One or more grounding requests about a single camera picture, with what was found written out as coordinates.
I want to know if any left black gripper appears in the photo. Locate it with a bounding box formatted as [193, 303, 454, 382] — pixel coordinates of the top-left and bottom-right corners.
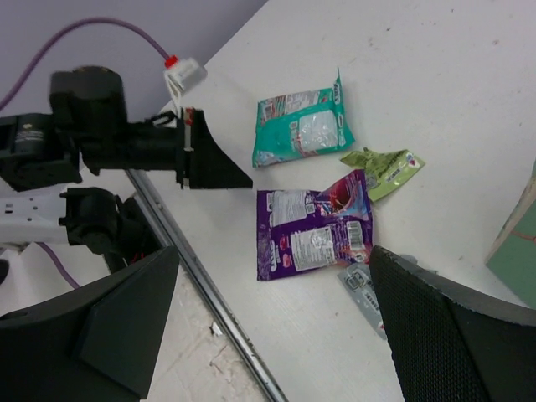
[80, 109, 253, 189]

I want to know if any small green wrapper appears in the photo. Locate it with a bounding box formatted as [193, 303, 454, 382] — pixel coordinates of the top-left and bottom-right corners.
[340, 148, 425, 202]

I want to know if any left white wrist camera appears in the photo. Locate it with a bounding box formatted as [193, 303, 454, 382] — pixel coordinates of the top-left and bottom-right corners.
[163, 55, 208, 113]

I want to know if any teal snack packet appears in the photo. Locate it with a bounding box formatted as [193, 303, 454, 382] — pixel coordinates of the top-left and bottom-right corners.
[252, 77, 355, 168]

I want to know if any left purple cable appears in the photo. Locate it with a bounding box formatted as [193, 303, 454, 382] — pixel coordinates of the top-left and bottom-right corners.
[0, 17, 177, 112]

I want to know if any silver foil wrapper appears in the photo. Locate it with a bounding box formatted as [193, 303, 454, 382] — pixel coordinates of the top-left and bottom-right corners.
[337, 253, 387, 340]

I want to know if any purple snack packet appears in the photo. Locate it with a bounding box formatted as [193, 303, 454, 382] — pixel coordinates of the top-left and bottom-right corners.
[256, 169, 373, 281]

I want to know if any green paper bag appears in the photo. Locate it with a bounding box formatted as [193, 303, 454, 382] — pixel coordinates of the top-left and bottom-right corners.
[486, 166, 536, 308]

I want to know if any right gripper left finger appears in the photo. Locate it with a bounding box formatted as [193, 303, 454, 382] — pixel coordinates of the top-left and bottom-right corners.
[1, 246, 179, 401]

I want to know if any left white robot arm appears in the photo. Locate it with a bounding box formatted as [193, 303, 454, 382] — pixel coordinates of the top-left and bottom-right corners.
[1, 66, 253, 271]

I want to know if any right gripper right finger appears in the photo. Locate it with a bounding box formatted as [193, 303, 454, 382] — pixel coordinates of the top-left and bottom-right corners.
[369, 245, 535, 401]

